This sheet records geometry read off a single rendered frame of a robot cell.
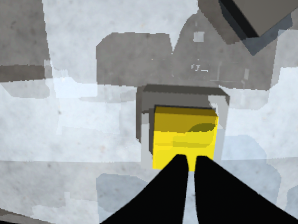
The grey cube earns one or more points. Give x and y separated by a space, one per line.
256 17

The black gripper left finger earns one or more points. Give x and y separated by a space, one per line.
163 199

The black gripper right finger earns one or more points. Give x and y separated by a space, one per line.
223 199

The yellow button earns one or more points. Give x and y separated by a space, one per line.
181 120

